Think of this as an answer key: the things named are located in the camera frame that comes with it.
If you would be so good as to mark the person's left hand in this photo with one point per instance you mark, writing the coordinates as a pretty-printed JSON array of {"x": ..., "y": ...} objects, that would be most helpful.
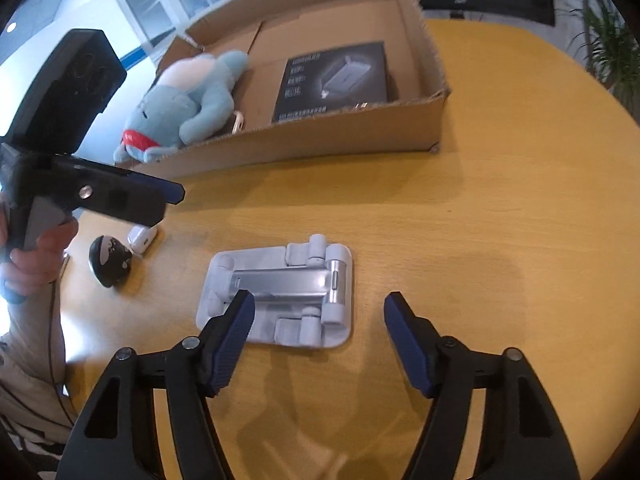
[{"x": 40, "y": 265}]

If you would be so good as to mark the black product box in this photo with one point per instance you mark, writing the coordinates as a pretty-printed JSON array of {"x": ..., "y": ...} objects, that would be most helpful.
[{"x": 330, "y": 80}]

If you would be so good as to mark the grey folding phone stand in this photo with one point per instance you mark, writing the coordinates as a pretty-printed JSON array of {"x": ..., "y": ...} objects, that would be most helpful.
[{"x": 280, "y": 280}]

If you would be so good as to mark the person's left forearm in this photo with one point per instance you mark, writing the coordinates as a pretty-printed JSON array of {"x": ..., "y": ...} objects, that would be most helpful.
[{"x": 30, "y": 360}]

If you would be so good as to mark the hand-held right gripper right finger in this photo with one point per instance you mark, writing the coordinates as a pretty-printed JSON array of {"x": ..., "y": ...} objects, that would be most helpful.
[{"x": 407, "y": 345}]

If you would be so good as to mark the white earbuds case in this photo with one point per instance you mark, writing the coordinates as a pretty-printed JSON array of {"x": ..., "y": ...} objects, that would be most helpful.
[{"x": 141, "y": 240}]

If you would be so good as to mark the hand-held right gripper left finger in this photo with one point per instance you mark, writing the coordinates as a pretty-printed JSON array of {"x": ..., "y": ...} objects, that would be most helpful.
[{"x": 230, "y": 345}]

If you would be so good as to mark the grey glass-door cabinet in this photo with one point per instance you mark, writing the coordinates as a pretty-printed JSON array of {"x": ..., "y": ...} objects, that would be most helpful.
[{"x": 150, "y": 0}]

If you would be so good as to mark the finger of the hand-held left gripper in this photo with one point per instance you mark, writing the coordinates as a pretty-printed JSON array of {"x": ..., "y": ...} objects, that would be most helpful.
[{"x": 130, "y": 200}]

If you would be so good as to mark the palm plant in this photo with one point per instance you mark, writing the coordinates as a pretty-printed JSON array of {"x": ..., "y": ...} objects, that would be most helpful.
[{"x": 610, "y": 55}]

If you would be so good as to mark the black rounded object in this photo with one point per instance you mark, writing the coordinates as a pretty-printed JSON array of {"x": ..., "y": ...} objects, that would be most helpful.
[{"x": 110, "y": 260}]

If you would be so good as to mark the cardboard box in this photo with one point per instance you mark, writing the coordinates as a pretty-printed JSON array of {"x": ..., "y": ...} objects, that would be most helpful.
[{"x": 350, "y": 125}]

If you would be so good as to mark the light blue plush toy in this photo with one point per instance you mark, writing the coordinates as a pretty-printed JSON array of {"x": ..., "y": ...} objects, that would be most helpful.
[{"x": 170, "y": 110}]

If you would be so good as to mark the blue wall sign strip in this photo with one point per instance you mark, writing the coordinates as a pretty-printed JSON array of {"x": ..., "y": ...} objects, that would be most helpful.
[{"x": 135, "y": 55}]

